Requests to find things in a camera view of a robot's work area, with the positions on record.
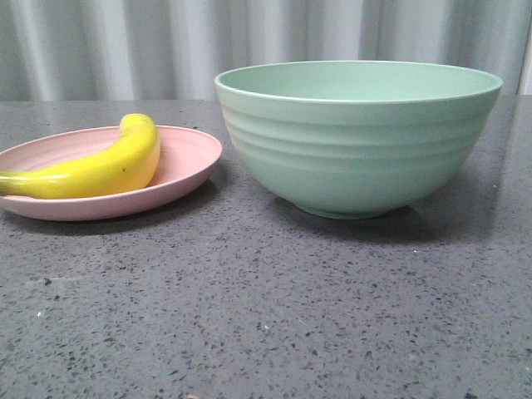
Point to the pink plate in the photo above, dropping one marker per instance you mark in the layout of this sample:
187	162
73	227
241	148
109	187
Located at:
188	158

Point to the yellow banana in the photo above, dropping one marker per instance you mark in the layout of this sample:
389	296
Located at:
130	163

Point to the green ribbed bowl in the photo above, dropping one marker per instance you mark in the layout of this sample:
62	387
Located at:
355	139

